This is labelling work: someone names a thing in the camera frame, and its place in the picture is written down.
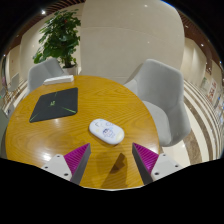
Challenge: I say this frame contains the black mouse pad green lines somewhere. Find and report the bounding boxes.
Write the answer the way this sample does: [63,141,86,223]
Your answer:
[28,87,79,124]

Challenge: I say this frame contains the grey shell chair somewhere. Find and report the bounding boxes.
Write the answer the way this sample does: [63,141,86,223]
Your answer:
[27,57,66,94]
[0,109,9,158]
[123,58,192,148]

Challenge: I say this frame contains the white cartoon-print computer mouse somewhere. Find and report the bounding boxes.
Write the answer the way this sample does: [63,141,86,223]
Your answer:
[88,118,126,146]

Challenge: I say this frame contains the small grey chair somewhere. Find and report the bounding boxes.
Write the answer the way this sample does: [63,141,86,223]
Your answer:
[8,72,20,93]

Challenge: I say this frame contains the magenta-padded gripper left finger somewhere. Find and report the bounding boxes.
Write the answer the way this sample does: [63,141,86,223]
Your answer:
[40,142,92,186]

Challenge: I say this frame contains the green potted plant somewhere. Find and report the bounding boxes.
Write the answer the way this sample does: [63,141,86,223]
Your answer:
[32,9,82,76]

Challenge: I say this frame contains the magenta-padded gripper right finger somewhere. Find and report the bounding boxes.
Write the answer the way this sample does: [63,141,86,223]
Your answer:
[131,142,184,186]

